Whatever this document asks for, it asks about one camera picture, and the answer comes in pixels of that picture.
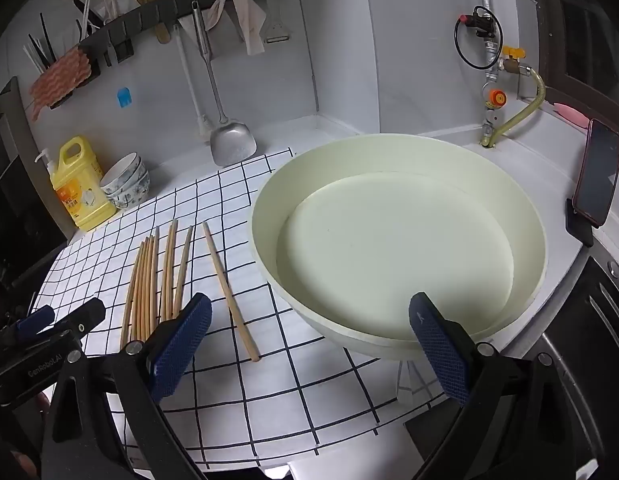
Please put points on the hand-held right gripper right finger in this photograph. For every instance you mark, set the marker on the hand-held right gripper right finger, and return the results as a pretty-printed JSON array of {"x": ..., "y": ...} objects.
[{"x": 439, "y": 355}]

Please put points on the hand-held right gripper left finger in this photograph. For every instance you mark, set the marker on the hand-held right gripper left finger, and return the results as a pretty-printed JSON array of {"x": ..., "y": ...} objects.
[{"x": 182, "y": 345}]

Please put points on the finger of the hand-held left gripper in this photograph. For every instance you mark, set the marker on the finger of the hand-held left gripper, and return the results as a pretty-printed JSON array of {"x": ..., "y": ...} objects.
[
  {"x": 36, "y": 320},
  {"x": 84, "y": 315}
]

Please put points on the row of wooden chopsticks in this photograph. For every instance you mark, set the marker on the row of wooden chopsticks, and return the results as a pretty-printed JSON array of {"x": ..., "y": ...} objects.
[{"x": 148, "y": 280}]

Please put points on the cream plastic basin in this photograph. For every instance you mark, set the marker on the cream plastic basin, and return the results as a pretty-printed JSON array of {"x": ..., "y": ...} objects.
[{"x": 389, "y": 240}]

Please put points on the white black-checked cloth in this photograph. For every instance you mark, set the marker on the white black-checked cloth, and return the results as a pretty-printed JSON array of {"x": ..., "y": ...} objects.
[{"x": 269, "y": 385}]

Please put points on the black gas stove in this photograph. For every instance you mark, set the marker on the black gas stove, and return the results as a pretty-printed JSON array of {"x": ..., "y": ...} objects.
[{"x": 19, "y": 210}]

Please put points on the yellow detergent pump bottle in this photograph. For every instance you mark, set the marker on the yellow detergent pump bottle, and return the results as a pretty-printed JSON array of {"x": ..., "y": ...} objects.
[{"x": 81, "y": 190}]

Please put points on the dark steel appliance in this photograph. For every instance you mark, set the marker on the dark steel appliance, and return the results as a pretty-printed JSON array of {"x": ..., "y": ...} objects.
[{"x": 589, "y": 335}]

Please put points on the black phone stand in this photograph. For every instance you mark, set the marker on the black phone stand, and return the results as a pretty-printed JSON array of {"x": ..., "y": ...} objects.
[{"x": 579, "y": 232}]

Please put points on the metal cooking spatula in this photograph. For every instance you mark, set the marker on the metal cooking spatula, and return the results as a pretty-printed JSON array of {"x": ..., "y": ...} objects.
[{"x": 232, "y": 145}]

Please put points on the white bottle brush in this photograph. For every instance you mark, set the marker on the white bottle brush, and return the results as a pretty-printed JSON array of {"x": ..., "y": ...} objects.
[{"x": 204, "y": 127}]

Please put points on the small blue plastic item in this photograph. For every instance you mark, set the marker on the small blue plastic item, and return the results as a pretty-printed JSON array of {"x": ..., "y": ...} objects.
[{"x": 124, "y": 98}]

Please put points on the orange striped dishcloth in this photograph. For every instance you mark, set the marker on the orange striped dishcloth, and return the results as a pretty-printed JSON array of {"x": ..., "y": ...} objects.
[{"x": 59, "y": 77}]

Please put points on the smartphone with red case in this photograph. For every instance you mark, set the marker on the smartphone with red case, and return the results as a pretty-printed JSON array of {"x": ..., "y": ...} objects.
[{"x": 597, "y": 175}]

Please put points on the regulator with orange knob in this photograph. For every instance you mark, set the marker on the regulator with orange knob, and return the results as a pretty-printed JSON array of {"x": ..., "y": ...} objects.
[{"x": 495, "y": 96}]

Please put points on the black chopstick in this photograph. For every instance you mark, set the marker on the black chopstick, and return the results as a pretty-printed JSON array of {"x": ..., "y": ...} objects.
[
  {"x": 46, "y": 37},
  {"x": 38, "y": 51}
]

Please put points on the pink plastic item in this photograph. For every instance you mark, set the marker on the pink plastic item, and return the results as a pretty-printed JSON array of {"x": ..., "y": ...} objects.
[{"x": 572, "y": 114}]

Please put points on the metal peeler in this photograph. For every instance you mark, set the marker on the metal peeler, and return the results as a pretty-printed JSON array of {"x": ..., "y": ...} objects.
[{"x": 277, "y": 30}]

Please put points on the beige hanging towel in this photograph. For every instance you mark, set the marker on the beige hanging towel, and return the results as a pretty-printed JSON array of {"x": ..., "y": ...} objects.
[{"x": 249, "y": 20}]

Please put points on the red and black device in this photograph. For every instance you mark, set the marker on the red and black device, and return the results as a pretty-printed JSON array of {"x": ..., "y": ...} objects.
[{"x": 477, "y": 22}]

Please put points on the dark grey wall rack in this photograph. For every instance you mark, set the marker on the dark grey wall rack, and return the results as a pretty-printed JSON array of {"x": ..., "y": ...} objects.
[{"x": 154, "y": 12}]

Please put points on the dark window frame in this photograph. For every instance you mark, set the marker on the dark window frame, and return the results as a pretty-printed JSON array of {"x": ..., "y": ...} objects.
[{"x": 589, "y": 35}]

